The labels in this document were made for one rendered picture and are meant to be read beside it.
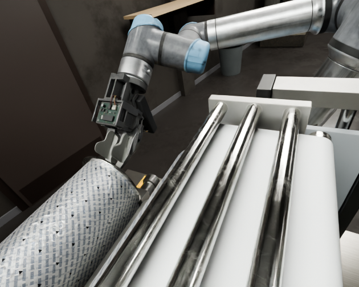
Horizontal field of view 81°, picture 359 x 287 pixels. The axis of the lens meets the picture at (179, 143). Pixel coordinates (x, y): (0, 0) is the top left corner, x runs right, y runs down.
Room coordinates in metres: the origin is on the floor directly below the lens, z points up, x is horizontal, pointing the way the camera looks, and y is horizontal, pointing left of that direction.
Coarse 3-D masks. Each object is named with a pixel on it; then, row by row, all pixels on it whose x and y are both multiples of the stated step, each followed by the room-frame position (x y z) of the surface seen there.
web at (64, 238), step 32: (64, 192) 0.26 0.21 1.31; (96, 192) 0.25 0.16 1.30; (128, 192) 0.28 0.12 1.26; (32, 224) 0.20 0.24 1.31; (64, 224) 0.20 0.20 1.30; (96, 224) 0.21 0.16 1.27; (0, 256) 0.16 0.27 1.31; (32, 256) 0.16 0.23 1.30; (64, 256) 0.16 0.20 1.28; (96, 256) 0.19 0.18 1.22
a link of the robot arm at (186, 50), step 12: (168, 36) 0.51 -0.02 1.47; (180, 36) 0.52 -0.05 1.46; (192, 36) 0.53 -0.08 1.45; (168, 48) 0.50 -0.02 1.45; (180, 48) 0.49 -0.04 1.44; (192, 48) 0.49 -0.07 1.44; (204, 48) 0.48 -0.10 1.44; (168, 60) 0.49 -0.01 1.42; (180, 60) 0.49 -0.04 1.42; (192, 60) 0.48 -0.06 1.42; (204, 60) 0.48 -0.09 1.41; (192, 72) 0.50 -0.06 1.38
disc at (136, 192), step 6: (90, 156) 0.33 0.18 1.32; (84, 162) 0.35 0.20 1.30; (102, 162) 0.31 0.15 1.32; (108, 162) 0.31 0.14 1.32; (114, 168) 0.30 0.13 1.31; (120, 174) 0.29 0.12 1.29; (126, 174) 0.29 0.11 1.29; (126, 180) 0.29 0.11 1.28; (132, 186) 0.28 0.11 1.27; (138, 192) 0.28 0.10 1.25; (138, 198) 0.28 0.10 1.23
